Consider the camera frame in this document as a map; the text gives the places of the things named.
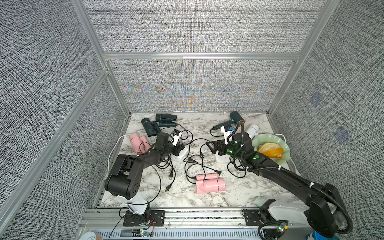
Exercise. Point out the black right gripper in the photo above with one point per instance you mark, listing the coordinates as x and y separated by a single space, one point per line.
217 144

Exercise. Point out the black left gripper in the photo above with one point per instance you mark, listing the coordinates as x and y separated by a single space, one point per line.
177 149

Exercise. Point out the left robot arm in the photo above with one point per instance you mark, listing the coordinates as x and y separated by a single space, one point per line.
124 179

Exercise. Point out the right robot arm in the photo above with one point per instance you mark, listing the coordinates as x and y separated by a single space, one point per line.
326 213

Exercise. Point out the left white power strip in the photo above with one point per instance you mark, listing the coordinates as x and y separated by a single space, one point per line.
183 154

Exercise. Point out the white power strip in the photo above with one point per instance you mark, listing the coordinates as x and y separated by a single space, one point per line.
183 154
224 159

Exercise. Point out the right white power strip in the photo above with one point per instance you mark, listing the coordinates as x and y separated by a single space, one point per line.
224 159

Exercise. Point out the dark green hair dryer left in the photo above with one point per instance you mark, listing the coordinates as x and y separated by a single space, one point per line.
151 127

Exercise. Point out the dark green hair dryer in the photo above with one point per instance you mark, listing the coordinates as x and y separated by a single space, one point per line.
166 120
151 127

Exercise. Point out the dark green hair dryer back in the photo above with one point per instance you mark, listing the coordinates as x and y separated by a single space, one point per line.
166 120

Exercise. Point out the green hair dryer orange nozzle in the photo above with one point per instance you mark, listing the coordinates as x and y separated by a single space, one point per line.
235 118

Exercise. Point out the pink hair dryer left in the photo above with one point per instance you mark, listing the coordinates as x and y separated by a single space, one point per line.
140 144

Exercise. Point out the white hair dryer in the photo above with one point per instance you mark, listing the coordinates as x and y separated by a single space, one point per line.
253 131

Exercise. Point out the pink folded hair dryer front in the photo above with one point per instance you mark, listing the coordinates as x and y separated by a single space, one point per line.
210 183

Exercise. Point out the light green scalloped plate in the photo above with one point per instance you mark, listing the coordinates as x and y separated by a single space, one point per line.
270 138

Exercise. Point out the bread roll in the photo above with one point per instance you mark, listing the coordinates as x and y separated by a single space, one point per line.
271 150

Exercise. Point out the white round object bottom left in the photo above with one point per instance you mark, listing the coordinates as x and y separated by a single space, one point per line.
91 236

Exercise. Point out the blue round object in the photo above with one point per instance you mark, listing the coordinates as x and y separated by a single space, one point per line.
316 236

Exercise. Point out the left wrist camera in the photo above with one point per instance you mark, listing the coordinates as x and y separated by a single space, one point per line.
165 138

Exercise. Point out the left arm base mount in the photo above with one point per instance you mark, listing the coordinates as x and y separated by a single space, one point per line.
150 218

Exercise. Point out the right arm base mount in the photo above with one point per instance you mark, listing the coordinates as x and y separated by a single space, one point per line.
268 227

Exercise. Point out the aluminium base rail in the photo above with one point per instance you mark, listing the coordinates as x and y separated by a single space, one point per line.
188 224

